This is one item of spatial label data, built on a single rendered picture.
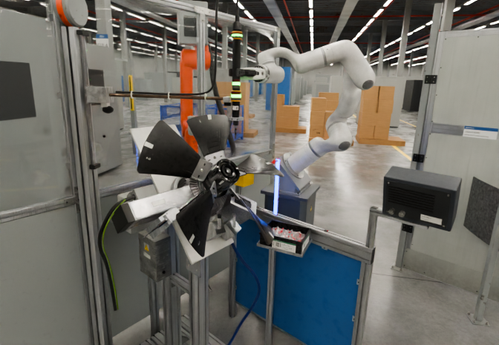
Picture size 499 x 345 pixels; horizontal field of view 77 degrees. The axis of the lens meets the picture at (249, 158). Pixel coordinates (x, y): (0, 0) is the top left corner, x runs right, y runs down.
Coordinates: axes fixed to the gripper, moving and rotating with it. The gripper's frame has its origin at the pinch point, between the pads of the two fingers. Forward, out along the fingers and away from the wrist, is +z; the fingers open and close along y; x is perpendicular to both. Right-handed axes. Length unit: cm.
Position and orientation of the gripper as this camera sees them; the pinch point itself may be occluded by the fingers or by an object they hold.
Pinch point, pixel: (235, 72)
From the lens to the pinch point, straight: 139.9
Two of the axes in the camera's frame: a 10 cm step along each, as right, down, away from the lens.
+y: -7.6, -1.7, 6.2
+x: 0.2, -9.7, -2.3
